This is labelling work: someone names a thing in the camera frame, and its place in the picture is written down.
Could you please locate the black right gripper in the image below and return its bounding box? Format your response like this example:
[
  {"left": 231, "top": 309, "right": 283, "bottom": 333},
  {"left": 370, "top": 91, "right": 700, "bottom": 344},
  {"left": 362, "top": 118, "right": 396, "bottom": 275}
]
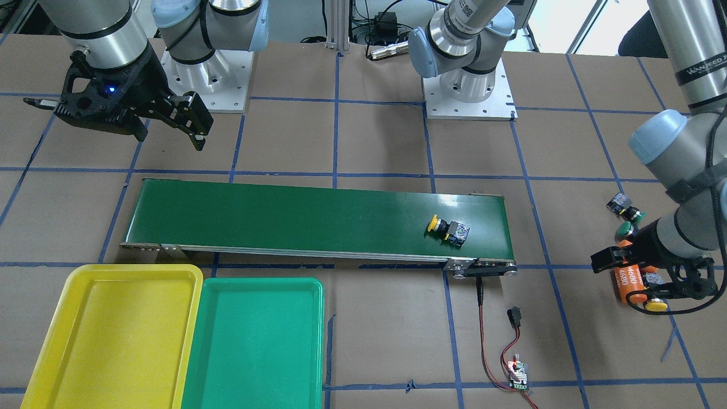
[{"left": 53, "top": 44, "right": 214, "bottom": 151}]

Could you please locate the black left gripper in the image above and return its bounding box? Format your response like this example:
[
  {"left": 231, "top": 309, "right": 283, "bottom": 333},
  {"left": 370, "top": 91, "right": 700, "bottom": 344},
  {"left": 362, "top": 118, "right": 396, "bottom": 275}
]
[{"left": 590, "top": 219, "right": 717, "bottom": 301}]

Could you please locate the yellow push button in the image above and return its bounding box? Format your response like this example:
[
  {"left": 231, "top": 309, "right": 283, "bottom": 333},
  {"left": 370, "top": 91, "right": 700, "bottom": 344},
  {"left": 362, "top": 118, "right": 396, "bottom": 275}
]
[
  {"left": 643, "top": 272, "right": 669, "bottom": 312},
  {"left": 426, "top": 214, "right": 470, "bottom": 248}
]

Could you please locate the orange cylinder with label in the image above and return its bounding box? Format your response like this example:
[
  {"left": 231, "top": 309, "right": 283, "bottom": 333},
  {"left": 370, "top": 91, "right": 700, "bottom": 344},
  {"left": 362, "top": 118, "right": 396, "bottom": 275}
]
[{"left": 611, "top": 265, "right": 646, "bottom": 304}]

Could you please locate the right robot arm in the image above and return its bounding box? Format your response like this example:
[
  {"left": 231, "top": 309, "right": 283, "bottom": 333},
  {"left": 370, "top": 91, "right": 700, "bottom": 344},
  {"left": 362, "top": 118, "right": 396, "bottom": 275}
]
[{"left": 24, "top": 1, "right": 269, "bottom": 151}]

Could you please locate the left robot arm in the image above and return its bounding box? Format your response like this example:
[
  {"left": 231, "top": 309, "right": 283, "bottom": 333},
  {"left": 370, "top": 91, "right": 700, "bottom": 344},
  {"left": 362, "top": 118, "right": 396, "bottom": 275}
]
[{"left": 408, "top": 1, "right": 725, "bottom": 315}]

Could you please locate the green push button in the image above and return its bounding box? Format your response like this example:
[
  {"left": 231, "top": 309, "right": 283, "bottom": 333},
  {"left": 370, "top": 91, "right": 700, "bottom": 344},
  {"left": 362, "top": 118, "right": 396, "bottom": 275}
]
[
  {"left": 615, "top": 221, "right": 638, "bottom": 239},
  {"left": 605, "top": 193, "right": 647, "bottom": 224}
]

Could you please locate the green conveyor belt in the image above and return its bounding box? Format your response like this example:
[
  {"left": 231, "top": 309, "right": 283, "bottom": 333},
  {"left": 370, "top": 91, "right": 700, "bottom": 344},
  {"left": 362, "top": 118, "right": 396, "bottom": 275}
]
[{"left": 121, "top": 178, "right": 517, "bottom": 277}]

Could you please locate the small motor controller board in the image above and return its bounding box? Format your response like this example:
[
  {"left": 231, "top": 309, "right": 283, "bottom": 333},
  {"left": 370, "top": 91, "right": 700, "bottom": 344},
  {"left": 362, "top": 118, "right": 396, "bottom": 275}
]
[{"left": 507, "top": 360, "right": 530, "bottom": 391}]

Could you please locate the yellow plastic tray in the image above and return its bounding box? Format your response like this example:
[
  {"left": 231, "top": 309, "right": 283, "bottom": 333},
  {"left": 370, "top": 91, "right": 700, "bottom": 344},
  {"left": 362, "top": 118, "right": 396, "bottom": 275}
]
[{"left": 21, "top": 264, "right": 203, "bottom": 408}]

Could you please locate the green plastic tray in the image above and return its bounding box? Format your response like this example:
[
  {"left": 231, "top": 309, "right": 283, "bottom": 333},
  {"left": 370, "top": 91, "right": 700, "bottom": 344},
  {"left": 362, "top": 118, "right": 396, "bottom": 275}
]
[{"left": 182, "top": 277, "right": 325, "bottom": 408}]

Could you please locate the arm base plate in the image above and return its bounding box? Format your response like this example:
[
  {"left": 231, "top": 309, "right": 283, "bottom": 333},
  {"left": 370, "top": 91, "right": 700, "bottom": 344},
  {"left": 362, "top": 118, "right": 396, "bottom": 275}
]
[
  {"left": 161, "top": 50, "right": 256, "bottom": 114},
  {"left": 422, "top": 58, "right": 519, "bottom": 121}
]

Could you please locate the red black power cable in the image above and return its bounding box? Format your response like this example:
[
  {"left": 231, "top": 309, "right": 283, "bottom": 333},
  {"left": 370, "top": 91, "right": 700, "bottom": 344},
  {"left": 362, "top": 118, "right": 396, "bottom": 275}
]
[{"left": 474, "top": 277, "right": 540, "bottom": 409}]

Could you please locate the aluminium frame post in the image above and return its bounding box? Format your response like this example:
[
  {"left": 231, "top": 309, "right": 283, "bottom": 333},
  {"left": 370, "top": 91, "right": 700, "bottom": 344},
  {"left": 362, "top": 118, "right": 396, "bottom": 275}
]
[{"left": 323, "top": 1, "right": 352, "bottom": 57}]

